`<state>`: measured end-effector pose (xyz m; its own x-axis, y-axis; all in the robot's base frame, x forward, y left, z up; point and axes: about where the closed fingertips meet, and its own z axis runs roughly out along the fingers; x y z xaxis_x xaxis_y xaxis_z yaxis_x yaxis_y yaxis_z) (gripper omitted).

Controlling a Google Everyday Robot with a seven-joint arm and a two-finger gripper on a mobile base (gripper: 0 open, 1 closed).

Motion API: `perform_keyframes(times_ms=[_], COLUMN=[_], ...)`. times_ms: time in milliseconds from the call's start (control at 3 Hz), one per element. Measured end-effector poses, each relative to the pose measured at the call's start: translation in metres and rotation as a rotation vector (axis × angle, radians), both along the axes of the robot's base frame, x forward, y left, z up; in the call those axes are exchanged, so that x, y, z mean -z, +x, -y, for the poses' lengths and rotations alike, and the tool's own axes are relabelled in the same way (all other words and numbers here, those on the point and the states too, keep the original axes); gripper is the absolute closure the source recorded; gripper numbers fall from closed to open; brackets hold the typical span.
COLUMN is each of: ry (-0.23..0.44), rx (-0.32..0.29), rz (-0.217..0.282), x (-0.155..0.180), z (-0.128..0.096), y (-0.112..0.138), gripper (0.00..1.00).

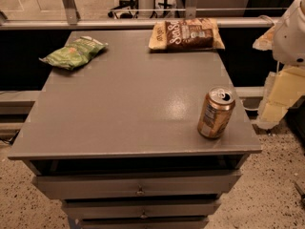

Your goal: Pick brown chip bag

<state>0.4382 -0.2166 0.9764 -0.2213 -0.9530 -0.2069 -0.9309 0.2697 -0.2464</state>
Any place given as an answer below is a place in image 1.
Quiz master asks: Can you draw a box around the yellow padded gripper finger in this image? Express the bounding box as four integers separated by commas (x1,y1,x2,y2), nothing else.
253,26,275,51
256,65,305,130

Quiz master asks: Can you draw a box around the brown chip bag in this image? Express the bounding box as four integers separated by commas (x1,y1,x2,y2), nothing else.
149,18,225,51

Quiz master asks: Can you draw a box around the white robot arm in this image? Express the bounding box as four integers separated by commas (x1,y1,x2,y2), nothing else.
253,0,305,129

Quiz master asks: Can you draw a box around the green chip bag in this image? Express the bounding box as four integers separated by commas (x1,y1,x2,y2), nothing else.
40,36,108,71

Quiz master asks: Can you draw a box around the gold soda can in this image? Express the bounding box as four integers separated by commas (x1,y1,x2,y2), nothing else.
197,86,235,139

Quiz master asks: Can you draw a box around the black office chair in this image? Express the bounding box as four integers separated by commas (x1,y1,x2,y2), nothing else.
107,0,139,19

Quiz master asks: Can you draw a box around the grey drawer cabinet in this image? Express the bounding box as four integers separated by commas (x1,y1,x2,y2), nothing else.
10,30,260,229

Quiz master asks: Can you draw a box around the metal railing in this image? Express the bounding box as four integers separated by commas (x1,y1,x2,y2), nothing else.
0,0,305,31

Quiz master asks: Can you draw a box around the white cable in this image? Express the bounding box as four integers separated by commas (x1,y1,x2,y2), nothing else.
241,98,260,113

